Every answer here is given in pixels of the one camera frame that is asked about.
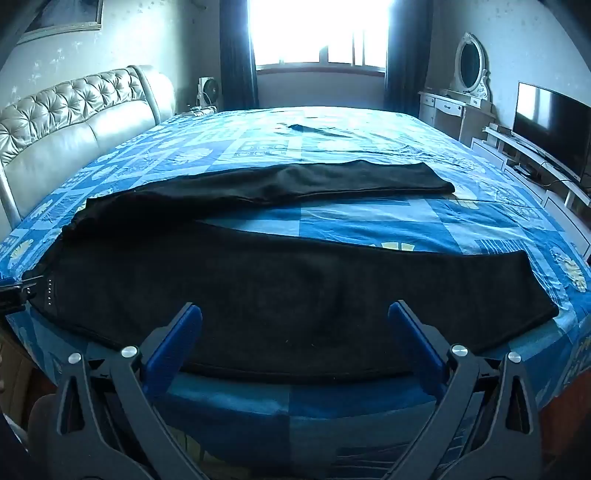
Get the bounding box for small white fan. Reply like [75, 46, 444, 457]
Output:
[198, 76, 223, 110]

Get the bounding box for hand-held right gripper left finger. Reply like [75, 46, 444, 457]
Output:
[54, 302, 219, 480]

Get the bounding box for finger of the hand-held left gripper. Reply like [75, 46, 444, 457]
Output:
[0, 276, 31, 319]

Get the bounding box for white oval vanity mirror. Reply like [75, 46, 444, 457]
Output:
[450, 32, 494, 100]

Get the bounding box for black pants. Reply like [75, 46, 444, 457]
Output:
[21, 161, 560, 384]

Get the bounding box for small dark cloth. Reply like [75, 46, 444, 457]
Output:
[286, 124, 365, 139]

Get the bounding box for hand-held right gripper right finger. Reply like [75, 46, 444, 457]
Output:
[388, 300, 542, 480]

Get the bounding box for blue patterned bed sheet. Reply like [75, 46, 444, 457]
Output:
[0, 105, 591, 480]

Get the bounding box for white television stand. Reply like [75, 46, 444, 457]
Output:
[471, 124, 591, 259]

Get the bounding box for framed wall picture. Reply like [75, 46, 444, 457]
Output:
[18, 0, 105, 44]

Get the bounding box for dark curtain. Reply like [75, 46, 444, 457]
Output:
[383, 0, 435, 116]
[219, 0, 259, 112]

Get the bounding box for bright window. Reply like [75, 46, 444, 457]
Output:
[249, 0, 398, 72]

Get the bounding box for white pillow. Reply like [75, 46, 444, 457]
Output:
[0, 65, 177, 232]

